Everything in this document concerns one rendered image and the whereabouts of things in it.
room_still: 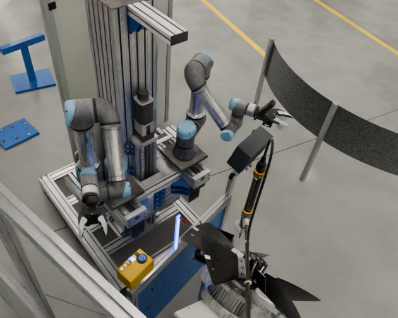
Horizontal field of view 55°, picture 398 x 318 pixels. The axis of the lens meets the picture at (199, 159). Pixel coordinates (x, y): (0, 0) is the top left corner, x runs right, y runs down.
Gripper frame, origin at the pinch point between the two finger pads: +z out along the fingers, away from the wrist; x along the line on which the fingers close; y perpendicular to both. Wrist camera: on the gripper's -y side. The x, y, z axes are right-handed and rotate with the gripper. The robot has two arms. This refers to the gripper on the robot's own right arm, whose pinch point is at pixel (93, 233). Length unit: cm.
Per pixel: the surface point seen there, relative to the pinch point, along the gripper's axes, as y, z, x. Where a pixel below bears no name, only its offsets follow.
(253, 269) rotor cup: 13, 18, -69
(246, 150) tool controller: 9, -54, -90
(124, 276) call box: 36.9, 1.3, -15.0
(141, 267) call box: 35.6, -1.8, -23.5
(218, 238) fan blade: 20, -4, -61
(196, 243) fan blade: 21, -3, -49
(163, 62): 58, -223, -81
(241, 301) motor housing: 20, 29, -61
